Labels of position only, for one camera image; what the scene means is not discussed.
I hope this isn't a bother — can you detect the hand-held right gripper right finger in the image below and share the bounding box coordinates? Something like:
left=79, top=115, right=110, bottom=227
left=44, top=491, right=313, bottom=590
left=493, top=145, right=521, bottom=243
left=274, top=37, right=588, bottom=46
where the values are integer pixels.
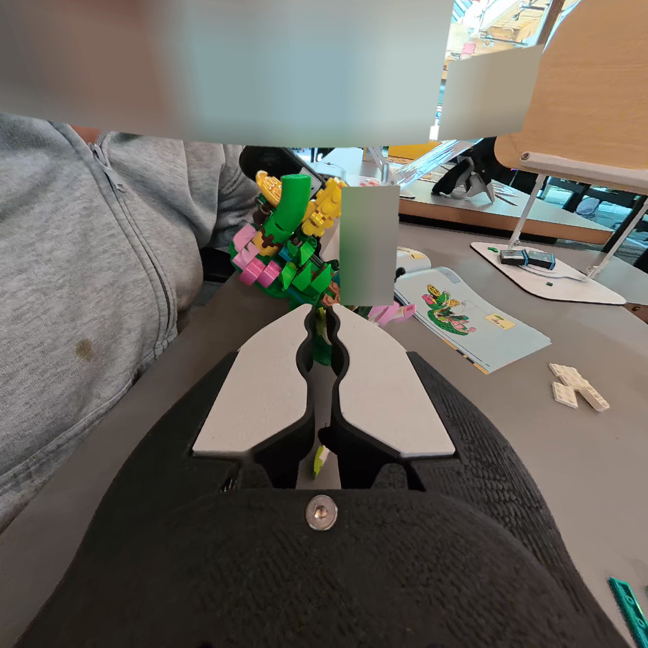
left=329, top=304, right=457, bottom=460

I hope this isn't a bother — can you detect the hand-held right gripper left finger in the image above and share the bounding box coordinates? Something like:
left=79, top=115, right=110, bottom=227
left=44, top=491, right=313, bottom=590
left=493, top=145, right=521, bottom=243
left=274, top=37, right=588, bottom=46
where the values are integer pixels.
left=192, top=304, right=316, bottom=459

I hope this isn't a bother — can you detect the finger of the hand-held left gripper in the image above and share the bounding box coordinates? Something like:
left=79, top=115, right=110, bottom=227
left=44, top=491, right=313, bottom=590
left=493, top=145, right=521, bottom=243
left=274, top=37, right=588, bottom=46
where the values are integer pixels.
left=316, top=223, right=341, bottom=277

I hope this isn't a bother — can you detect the green lego flower model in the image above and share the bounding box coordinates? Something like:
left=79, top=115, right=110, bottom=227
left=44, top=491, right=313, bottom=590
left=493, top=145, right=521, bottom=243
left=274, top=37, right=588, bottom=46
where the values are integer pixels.
left=229, top=173, right=417, bottom=366

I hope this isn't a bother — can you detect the lego instruction booklet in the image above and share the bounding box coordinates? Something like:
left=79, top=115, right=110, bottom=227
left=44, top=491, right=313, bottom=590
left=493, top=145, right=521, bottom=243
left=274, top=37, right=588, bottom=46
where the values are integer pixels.
left=392, top=246, right=554, bottom=376

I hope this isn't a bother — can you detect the teal lego plate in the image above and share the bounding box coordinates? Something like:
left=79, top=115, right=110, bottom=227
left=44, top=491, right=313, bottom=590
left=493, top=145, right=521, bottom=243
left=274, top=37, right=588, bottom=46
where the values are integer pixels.
left=606, top=575, right=648, bottom=648

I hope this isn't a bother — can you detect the yellow storage bin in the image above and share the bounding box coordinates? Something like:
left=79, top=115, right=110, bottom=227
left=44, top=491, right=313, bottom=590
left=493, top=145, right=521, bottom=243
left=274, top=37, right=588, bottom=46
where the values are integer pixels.
left=386, top=140, right=442, bottom=159

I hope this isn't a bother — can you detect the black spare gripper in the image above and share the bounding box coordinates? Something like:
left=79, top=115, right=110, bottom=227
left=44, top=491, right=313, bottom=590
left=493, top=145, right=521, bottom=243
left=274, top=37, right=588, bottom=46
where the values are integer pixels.
left=430, top=136, right=500, bottom=204

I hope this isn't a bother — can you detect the person in grey hoodie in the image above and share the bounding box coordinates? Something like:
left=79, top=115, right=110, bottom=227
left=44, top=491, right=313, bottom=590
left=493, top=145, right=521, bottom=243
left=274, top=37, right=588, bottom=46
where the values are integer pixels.
left=0, top=111, right=260, bottom=535

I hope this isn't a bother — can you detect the light wooden panel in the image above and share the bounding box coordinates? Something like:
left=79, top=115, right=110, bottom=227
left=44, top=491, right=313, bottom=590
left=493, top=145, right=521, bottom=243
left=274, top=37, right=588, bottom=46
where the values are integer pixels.
left=492, top=0, right=648, bottom=196

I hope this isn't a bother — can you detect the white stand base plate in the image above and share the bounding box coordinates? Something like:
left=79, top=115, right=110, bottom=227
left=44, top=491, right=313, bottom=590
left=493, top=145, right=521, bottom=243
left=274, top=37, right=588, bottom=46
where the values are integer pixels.
left=470, top=240, right=628, bottom=306

